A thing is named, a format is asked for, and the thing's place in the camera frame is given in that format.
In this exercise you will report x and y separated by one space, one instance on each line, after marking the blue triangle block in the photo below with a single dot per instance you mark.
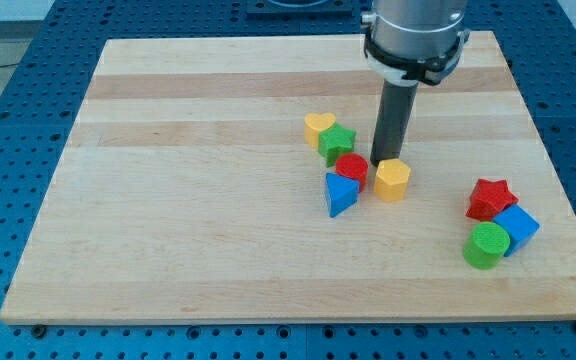
340 193

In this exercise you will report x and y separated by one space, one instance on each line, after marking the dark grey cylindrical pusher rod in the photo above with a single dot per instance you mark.
394 113

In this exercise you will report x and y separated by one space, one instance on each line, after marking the red cylinder block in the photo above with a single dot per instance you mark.
353 166

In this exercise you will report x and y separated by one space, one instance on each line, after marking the yellow hexagon block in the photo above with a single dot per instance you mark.
391 180

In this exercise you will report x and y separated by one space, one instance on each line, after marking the green star block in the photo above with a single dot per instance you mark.
335 142

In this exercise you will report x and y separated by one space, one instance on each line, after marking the red star block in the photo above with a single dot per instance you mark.
488 198

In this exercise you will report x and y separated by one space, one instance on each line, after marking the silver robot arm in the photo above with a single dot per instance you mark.
409 42

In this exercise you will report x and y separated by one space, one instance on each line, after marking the blue cube block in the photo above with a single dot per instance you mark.
520 226

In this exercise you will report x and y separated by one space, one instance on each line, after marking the green cylinder block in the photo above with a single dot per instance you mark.
486 245

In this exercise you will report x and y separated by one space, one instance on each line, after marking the yellow heart block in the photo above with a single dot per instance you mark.
315 124

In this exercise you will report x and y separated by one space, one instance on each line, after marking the wooden board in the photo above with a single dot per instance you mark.
186 194

